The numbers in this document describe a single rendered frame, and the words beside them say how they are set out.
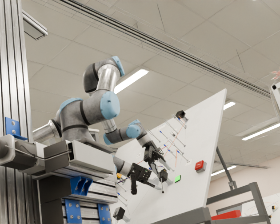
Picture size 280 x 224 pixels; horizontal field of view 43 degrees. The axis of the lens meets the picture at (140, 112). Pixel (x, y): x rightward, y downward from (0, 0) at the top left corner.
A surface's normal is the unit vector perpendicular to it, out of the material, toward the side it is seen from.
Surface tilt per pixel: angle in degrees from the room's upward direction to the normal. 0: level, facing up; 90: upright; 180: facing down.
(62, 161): 90
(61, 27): 180
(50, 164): 90
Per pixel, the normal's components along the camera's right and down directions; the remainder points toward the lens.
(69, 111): -0.29, -0.33
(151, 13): 0.20, 0.90
